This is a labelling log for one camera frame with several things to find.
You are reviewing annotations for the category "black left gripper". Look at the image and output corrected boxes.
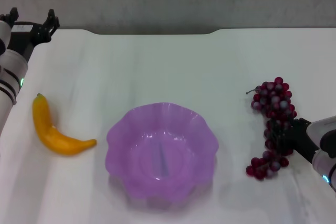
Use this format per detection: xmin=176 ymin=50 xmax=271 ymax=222
xmin=0 ymin=7 xmax=60 ymax=62

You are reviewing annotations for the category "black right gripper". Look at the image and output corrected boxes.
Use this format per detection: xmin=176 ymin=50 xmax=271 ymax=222
xmin=268 ymin=117 xmax=321 ymax=165

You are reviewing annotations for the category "dark red grape bunch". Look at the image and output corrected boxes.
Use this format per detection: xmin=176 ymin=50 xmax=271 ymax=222
xmin=245 ymin=77 xmax=298 ymax=181

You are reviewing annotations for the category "yellow banana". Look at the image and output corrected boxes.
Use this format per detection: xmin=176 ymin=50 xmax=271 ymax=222
xmin=31 ymin=93 xmax=98 ymax=156

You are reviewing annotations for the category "purple wavy plastic bowl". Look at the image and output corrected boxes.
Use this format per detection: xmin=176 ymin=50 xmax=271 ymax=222
xmin=104 ymin=101 xmax=219 ymax=210

